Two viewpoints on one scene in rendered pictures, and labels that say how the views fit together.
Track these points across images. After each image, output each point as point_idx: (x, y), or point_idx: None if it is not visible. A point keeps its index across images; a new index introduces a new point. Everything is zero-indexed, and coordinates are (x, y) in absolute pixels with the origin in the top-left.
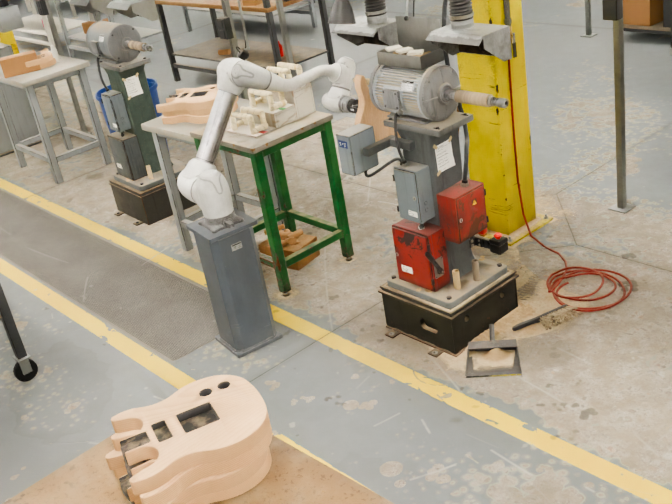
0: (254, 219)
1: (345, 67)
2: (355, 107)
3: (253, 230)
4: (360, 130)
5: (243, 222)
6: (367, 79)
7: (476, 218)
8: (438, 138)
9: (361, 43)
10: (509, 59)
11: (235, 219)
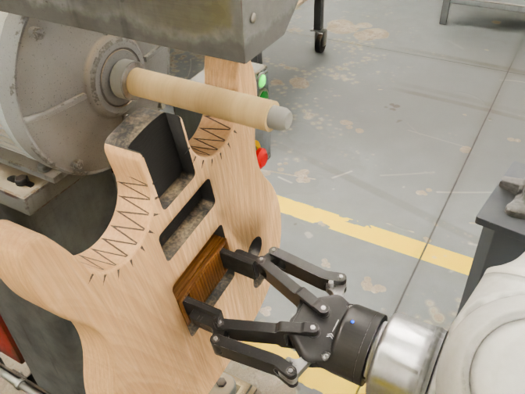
0: (485, 218)
1: (478, 297)
2: (319, 274)
3: (491, 241)
4: (201, 74)
5: (501, 208)
6: (198, 82)
7: None
8: None
9: (260, 40)
10: None
11: (518, 199)
